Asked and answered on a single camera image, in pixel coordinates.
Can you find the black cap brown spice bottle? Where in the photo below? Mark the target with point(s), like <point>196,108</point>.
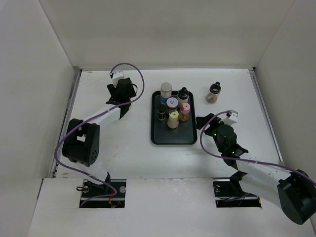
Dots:
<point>214,92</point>

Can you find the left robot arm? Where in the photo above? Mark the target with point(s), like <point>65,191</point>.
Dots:
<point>82,146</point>

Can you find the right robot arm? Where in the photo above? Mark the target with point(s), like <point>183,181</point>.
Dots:
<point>293,191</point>

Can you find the black plastic tray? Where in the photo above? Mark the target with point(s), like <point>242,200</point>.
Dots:
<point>184,134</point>

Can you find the pink cap spice bottle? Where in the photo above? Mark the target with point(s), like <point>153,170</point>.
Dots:
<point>184,112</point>

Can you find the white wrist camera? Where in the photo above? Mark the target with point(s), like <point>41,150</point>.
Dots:
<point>231,117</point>
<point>116,76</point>

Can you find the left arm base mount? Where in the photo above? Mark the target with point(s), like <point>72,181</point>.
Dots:
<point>101,196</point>

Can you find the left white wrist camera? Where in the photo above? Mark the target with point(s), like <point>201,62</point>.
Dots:
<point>116,76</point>

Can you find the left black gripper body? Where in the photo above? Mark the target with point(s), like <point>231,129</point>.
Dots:
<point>132,95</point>

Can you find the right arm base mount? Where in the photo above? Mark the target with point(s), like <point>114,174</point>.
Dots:
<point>228,193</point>

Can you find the black cap white bottle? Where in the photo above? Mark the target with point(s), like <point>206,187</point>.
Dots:
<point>182,96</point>

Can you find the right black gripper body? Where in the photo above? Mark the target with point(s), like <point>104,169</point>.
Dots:
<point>214,129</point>

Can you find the yellow cap spice bottle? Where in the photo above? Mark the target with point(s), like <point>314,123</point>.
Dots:
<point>173,120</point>

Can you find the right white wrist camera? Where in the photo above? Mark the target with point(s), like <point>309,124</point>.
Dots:
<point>231,117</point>

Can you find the red label lid jar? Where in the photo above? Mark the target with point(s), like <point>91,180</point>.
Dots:
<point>171,105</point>

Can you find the silver lid blue-label jar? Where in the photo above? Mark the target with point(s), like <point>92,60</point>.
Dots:
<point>165,92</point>

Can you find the small dark pepper bottle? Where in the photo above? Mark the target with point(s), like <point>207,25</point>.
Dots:
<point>161,112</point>

